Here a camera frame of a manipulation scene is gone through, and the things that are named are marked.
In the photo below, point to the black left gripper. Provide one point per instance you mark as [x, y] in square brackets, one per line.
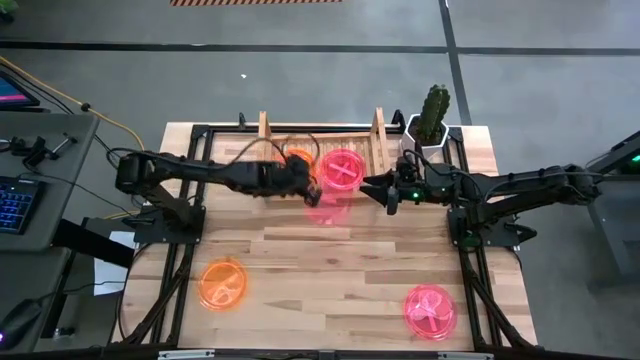
[287, 177]

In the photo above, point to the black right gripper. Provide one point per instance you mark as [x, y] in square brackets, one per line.
[392, 200]

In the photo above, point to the pink translucent plastic plate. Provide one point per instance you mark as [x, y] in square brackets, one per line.
[330, 210]
[342, 170]
[430, 312]

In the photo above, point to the orange translucent plastic plate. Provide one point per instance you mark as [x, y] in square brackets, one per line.
[222, 285]
[301, 155]

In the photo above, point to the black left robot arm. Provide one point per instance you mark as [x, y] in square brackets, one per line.
[215, 172]

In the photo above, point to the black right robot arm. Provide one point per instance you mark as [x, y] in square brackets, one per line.
[525, 182]

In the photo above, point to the wooden slatted shelf rack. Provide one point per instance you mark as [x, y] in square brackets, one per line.
[378, 140]

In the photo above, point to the white angular plant pot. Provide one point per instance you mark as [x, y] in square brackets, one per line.
[410, 132]

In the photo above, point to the green cactus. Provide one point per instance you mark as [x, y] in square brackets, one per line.
[434, 112]

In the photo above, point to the white paper sheet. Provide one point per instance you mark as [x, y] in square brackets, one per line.
[107, 280]

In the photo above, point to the black flat box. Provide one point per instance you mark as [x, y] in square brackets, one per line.
[90, 242]

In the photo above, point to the black metal stand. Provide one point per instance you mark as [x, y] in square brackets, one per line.
[612, 235]

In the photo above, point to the grey side desk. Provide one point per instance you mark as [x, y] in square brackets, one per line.
[50, 125]

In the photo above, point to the black clamp tool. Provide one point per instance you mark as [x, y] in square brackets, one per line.
[32, 150]

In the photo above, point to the backlit black keyboard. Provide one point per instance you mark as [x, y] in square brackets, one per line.
[17, 205]

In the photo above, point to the black-framed computer screen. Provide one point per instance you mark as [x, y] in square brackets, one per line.
[12, 92]

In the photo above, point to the black computer mouse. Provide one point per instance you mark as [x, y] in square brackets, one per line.
[17, 322]

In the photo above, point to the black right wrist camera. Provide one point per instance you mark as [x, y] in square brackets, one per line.
[412, 190]

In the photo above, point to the black frame clamp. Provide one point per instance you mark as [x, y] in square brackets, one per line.
[398, 119]
[242, 121]

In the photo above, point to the black aluminium table frame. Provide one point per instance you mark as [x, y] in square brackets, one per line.
[235, 129]

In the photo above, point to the silver frame bracket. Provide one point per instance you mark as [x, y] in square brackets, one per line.
[465, 356]
[187, 354]

